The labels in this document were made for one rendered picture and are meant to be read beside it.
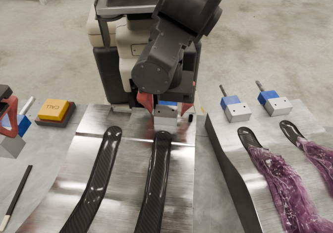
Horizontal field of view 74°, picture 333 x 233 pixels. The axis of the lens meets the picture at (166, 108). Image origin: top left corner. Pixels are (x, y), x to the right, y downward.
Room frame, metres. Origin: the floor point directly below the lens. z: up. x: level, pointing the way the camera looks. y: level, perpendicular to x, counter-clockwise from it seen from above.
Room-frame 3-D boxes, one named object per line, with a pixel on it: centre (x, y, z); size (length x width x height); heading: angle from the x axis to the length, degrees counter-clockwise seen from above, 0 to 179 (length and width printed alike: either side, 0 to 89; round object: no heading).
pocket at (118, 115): (0.33, 0.11, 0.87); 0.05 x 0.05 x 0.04; 83
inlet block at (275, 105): (0.42, -0.27, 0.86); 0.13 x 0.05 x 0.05; 10
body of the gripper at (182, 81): (0.32, 0.00, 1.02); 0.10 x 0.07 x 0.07; 83
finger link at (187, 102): (0.32, -0.02, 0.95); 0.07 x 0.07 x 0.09; 83
